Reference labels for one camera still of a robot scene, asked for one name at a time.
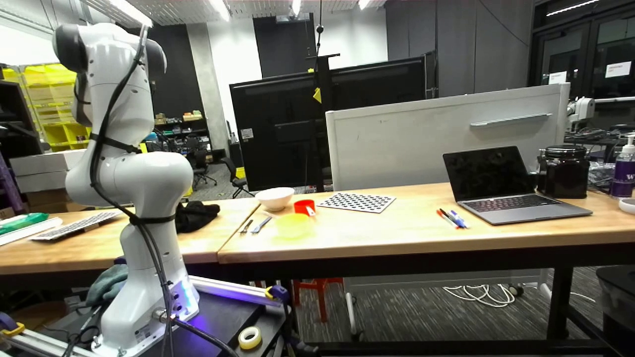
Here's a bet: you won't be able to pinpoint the blue marker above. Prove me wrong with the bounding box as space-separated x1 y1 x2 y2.
448 209 470 231

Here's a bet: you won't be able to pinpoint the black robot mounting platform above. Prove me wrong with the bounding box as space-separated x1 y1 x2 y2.
156 291 287 357

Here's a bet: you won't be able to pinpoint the green box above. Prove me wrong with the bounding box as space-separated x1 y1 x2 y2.
0 211 51 239

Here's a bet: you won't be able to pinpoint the grey handled utensil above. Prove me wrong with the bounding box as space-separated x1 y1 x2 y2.
250 215 273 237

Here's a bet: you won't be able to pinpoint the white bowl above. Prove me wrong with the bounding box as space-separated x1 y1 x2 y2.
254 185 297 215

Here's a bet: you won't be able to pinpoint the aluminium rail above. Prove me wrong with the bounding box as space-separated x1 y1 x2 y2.
188 275 291 314

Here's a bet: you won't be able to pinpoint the black knitted cloth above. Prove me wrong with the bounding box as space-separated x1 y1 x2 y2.
172 199 222 235

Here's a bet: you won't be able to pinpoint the red marker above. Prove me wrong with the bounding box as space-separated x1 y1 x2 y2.
434 207 460 233

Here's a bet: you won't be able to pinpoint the white cable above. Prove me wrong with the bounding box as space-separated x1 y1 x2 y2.
440 283 525 312

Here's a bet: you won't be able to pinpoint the grey laptop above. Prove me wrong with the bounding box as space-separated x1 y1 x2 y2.
440 146 593 229

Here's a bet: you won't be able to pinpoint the purple bottle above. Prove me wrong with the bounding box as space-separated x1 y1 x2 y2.
611 134 635 199

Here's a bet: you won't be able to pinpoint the black box device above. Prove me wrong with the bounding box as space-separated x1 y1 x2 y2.
535 144 591 201

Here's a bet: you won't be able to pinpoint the white keyboard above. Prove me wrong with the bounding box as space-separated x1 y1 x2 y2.
29 209 127 245

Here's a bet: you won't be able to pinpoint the large black monitor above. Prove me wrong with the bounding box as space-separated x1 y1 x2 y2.
228 56 430 195

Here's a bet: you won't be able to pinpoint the white divider panel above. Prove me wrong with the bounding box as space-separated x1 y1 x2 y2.
323 82 571 193

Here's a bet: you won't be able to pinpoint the yellow storage bins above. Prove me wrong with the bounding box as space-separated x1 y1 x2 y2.
2 62 93 154

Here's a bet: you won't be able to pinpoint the red cup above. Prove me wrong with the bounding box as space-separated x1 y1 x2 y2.
291 199 319 221

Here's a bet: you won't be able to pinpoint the teal cloth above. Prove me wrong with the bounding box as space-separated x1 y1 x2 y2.
83 263 131 312

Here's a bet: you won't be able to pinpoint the checkered grey cloth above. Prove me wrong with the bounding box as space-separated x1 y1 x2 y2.
317 191 398 217

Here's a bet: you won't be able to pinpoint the tape roll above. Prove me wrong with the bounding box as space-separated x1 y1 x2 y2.
236 326 264 354

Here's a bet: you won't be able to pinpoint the orange stool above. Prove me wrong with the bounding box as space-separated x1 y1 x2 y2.
291 277 347 324

